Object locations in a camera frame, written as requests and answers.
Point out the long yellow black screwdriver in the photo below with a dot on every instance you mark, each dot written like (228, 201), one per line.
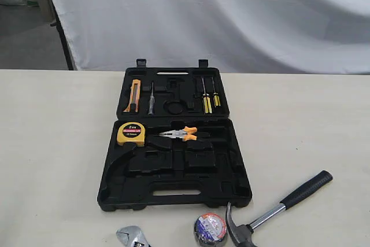
(206, 99)

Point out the orange handled pliers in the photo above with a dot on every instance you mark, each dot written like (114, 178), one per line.
(185, 134)

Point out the white backdrop cloth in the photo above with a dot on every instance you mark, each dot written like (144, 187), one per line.
(245, 36)

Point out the black plastic tool case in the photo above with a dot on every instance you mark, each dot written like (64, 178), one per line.
(167, 171)

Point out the short yellow black screwdriver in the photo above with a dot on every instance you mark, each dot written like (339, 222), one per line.
(216, 97)

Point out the black electrical tape roll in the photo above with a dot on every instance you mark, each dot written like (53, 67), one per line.
(210, 230)

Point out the clear tester screwdriver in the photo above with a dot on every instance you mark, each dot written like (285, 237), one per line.
(151, 101)

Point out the yellow tape measure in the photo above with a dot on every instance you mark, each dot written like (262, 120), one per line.
(133, 132)

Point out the black backdrop stand pole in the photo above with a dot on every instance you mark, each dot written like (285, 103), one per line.
(56, 23)

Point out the chrome adjustable wrench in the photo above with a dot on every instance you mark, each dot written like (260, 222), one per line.
(132, 236)

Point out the orange utility knife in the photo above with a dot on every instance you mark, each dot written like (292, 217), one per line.
(134, 97)

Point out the claw hammer black grip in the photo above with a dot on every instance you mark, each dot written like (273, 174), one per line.
(242, 235)

